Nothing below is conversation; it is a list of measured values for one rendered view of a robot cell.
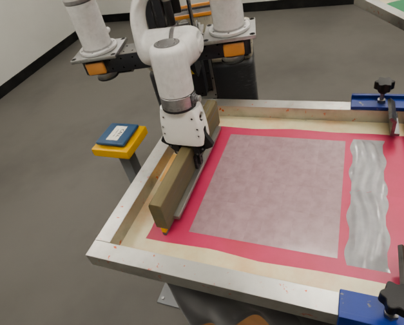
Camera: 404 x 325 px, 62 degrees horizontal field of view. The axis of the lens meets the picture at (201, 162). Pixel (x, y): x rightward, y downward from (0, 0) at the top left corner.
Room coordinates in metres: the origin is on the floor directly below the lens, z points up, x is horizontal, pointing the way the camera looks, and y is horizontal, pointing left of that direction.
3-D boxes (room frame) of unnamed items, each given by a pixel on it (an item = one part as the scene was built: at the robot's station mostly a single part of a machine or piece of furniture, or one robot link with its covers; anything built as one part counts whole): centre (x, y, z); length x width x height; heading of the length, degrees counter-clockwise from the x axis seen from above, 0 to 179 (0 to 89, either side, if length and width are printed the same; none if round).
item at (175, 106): (0.64, 0.01, 1.18); 0.09 x 0.07 x 0.03; 61
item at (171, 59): (0.68, -0.01, 1.24); 0.15 x 0.10 x 0.11; 165
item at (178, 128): (0.64, 0.02, 1.11); 0.10 x 0.08 x 0.11; 61
